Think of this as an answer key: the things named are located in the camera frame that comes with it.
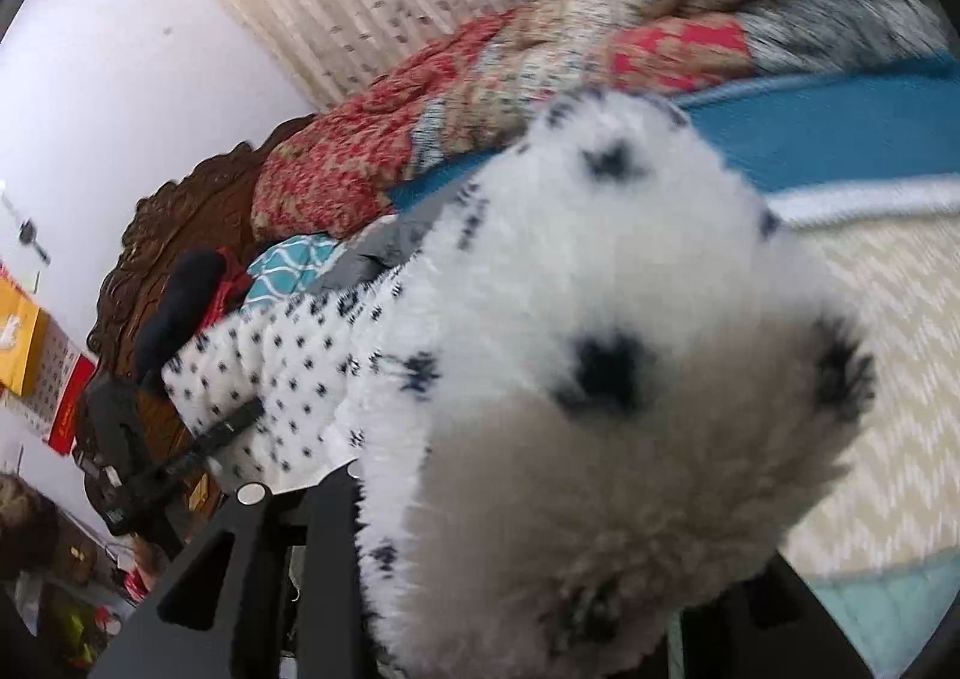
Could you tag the teal patterned cloth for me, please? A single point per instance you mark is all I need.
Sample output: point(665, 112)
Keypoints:
point(289, 270)

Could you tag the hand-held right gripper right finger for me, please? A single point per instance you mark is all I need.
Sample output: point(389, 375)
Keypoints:
point(757, 638)

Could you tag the light teal quilt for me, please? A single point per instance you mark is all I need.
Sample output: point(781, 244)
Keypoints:
point(877, 619)

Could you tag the dark blue cushion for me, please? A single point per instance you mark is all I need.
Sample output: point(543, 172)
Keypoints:
point(176, 319)

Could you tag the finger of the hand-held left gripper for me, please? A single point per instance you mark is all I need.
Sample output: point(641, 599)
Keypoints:
point(217, 435)

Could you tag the red patterned quilt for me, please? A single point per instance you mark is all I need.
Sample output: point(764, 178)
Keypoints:
point(390, 124)

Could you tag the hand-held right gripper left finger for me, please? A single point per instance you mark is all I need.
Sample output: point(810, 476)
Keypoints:
point(330, 536)

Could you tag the white fluffy spotted sweater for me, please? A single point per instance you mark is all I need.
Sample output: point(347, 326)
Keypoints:
point(600, 289)

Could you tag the dark wall hook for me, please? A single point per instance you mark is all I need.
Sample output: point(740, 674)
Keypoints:
point(28, 232)

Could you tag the carved wooden headboard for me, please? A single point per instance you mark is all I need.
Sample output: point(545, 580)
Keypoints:
point(150, 229)

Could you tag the grey garment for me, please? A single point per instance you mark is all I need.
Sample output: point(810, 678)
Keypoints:
point(390, 236)

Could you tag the beige zigzag bed sheet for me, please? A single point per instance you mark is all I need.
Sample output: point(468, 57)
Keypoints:
point(900, 364)

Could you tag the blue blanket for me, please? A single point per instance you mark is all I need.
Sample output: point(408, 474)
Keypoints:
point(825, 124)

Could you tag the red cloth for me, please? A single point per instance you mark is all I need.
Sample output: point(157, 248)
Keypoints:
point(229, 289)

